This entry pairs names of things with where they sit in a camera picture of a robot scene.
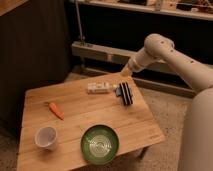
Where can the vertical metal pole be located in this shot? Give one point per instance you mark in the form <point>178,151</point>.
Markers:
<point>82,39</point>

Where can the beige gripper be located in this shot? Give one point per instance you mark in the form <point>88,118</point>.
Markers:
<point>129,68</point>

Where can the white cup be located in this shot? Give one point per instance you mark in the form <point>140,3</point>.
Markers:
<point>46,138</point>

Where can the white plastic bottle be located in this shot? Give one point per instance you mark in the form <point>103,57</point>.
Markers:
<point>100,87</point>

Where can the wooden table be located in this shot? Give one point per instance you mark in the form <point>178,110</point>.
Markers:
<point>135,125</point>

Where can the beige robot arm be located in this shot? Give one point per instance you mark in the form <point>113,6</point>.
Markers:
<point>196,150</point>

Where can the black striped brush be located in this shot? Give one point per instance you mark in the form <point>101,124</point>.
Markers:
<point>124,91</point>

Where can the metal shelf frame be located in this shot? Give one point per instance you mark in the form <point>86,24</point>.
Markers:
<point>110,55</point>

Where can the green ceramic bowl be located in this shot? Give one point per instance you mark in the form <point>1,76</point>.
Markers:
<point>99,144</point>

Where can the orange carrot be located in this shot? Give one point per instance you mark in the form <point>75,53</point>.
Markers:
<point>55,110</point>

